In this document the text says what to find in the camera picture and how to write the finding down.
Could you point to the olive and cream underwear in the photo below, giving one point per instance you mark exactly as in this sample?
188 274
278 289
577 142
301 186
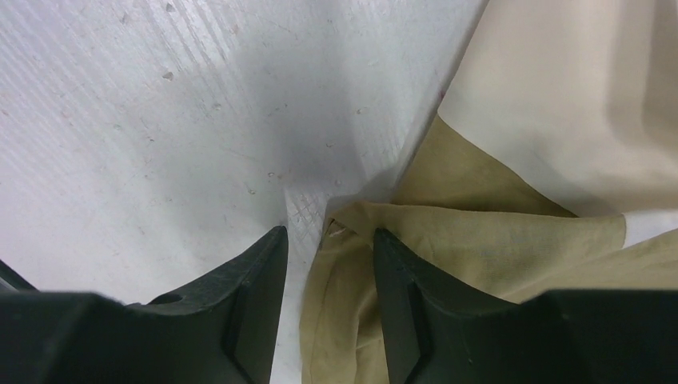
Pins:
551 163

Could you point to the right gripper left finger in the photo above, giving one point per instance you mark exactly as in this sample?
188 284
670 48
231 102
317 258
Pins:
219 328

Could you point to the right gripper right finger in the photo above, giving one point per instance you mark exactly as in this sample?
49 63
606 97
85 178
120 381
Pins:
438 329

